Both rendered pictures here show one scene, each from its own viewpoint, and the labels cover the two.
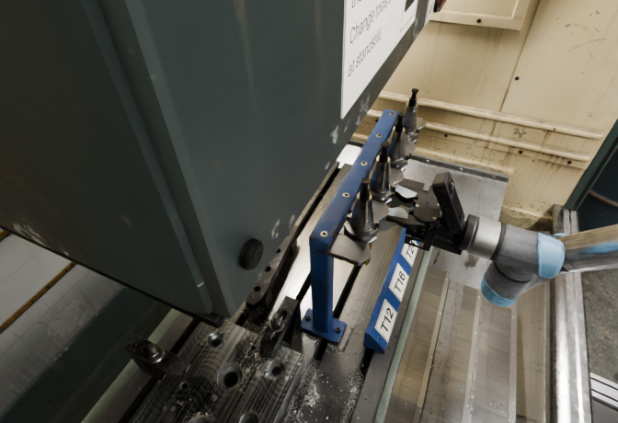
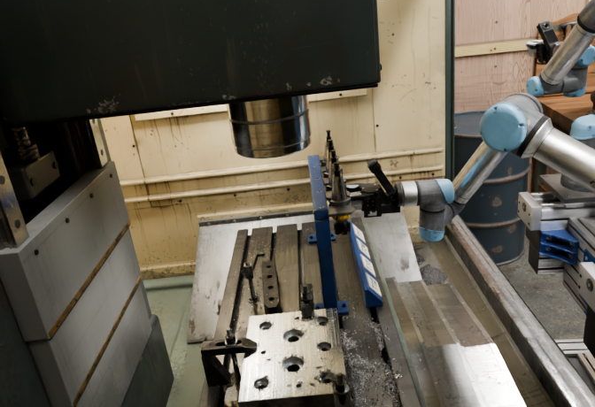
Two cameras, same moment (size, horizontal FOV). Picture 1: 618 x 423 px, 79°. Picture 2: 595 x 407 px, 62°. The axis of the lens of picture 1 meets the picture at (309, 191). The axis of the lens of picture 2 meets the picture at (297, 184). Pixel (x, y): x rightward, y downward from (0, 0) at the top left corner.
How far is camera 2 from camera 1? 0.81 m
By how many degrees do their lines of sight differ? 30
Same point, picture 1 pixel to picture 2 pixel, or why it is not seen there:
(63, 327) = (119, 382)
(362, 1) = not seen: hidden behind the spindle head
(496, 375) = (459, 316)
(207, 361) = (269, 336)
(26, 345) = (104, 389)
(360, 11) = not seen: hidden behind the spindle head
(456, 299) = (408, 289)
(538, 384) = (489, 317)
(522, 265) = (436, 197)
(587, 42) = (407, 93)
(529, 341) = (469, 298)
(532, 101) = (392, 138)
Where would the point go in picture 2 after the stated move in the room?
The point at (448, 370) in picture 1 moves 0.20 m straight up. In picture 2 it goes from (428, 323) to (427, 268)
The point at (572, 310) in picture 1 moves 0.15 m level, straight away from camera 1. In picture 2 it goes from (482, 257) to (487, 238)
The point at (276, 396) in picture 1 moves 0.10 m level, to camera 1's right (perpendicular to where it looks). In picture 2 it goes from (332, 330) to (367, 315)
